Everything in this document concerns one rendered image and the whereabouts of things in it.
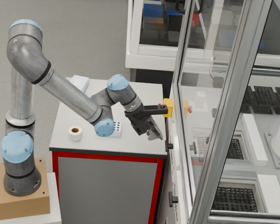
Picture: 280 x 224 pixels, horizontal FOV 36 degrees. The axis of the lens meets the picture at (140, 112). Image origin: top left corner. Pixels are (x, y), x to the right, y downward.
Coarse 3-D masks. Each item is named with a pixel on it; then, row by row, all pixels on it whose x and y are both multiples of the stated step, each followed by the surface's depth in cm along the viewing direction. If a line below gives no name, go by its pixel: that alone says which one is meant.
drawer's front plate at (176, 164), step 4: (172, 124) 206; (172, 128) 204; (172, 132) 202; (172, 136) 201; (176, 136) 200; (172, 140) 200; (176, 140) 197; (176, 144) 195; (176, 148) 193; (172, 152) 197; (176, 152) 191; (172, 156) 196; (176, 156) 189; (172, 160) 196; (176, 160) 187; (172, 164) 195; (176, 164) 185; (172, 168) 194; (176, 168) 186; (172, 176) 192; (172, 180) 191
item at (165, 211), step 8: (168, 120) 235; (168, 128) 232; (168, 136) 230; (168, 152) 225; (168, 160) 223; (168, 168) 221; (168, 176) 219; (160, 184) 251; (168, 184) 217; (160, 192) 248; (160, 200) 246; (168, 200) 212; (160, 208) 243; (168, 208) 210; (160, 216) 240; (168, 216) 208
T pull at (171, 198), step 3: (168, 192) 175; (171, 192) 174; (168, 195) 174; (171, 195) 173; (171, 198) 172; (174, 198) 172; (177, 198) 172; (171, 201) 171; (174, 201) 171; (177, 201) 171; (171, 204) 169
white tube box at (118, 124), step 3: (114, 120) 225; (117, 123) 225; (120, 123) 224; (114, 126) 222; (117, 126) 222; (120, 126) 222; (117, 129) 221; (120, 129) 220; (114, 132) 219; (117, 132) 219; (111, 135) 221; (114, 135) 221; (117, 135) 220
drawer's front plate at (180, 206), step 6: (180, 174) 181; (174, 180) 186; (180, 180) 178; (180, 186) 175; (180, 192) 173; (180, 198) 170; (174, 204) 181; (180, 204) 168; (180, 210) 165; (180, 216) 163; (180, 222) 162
